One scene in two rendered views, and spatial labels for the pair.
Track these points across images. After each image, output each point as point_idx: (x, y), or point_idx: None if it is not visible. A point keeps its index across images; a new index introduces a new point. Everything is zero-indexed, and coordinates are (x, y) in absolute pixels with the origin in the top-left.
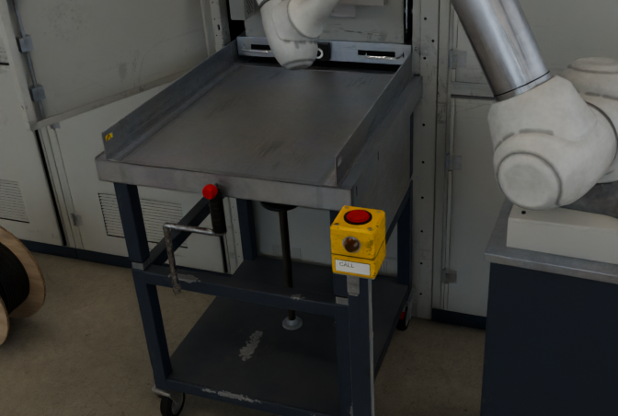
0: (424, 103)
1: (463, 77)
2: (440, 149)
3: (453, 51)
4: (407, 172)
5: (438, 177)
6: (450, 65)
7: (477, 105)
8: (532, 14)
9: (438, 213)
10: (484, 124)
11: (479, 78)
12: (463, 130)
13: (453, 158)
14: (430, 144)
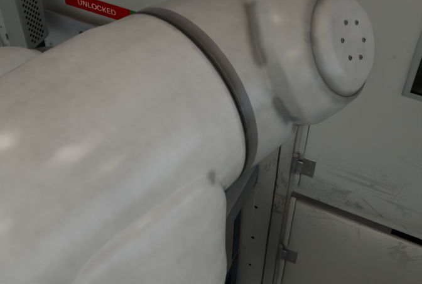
0: (258, 188)
1: (308, 186)
2: (274, 234)
3: (299, 154)
4: (227, 261)
5: (269, 255)
6: (292, 171)
7: (323, 217)
8: (416, 153)
9: (266, 282)
10: (328, 236)
11: (330, 193)
12: (302, 232)
13: (287, 251)
14: (263, 226)
